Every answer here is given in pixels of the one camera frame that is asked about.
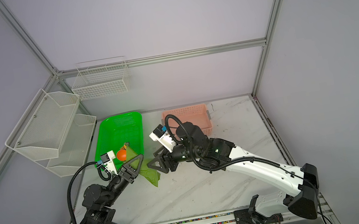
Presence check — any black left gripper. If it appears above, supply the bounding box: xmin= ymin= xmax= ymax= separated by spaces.
xmin=96 ymin=153 xmax=150 ymax=209

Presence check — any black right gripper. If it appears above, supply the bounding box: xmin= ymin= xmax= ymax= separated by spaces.
xmin=142 ymin=138 xmax=201 ymax=176

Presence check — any orange plastic spoon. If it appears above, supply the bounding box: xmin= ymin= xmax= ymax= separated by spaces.
xmin=116 ymin=149 xmax=127 ymax=162

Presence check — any green paper napkin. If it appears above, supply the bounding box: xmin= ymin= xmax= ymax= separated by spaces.
xmin=125 ymin=146 xmax=160 ymax=187

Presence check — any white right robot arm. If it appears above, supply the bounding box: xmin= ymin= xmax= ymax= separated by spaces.
xmin=148 ymin=122 xmax=320 ymax=224

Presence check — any bright green plastic basket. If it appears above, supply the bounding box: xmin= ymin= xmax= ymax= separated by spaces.
xmin=95 ymin=111 xmax=144 ymax=161

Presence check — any pink perforated plastic basket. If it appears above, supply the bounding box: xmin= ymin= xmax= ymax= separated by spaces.
xmin=161 ymin=103 xmax=213 ymax=136

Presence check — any white mesh two-tier shelf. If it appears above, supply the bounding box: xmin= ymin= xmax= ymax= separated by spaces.
xmin=5 ymin=90 xmax=97 ymax=178

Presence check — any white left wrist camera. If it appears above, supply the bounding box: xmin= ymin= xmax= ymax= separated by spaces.
xmin=100 ymin=151 xmax=117 ymax=175

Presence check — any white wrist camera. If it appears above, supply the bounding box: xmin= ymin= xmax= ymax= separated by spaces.
xmin=149 ymin=124 xmax=176 ymax=153
xmin=100 ymin=151 xmax=117 ymax=175

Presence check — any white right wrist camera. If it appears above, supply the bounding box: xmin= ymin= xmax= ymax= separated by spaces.
xmin=149 ymin=124 xmax=176 ymax=153

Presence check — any black corrugated right cable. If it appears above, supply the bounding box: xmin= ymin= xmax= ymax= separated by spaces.
xmin=163 ymin=94 xmax=307 ymax=202

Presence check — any white wire basket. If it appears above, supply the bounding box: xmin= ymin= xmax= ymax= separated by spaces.
xmin=71 ymin=56 xmax=131 ymax=101

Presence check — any aluminium frame post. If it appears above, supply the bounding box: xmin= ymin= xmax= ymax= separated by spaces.
xmin=251 ymin=0 xmax=283 ymax=97

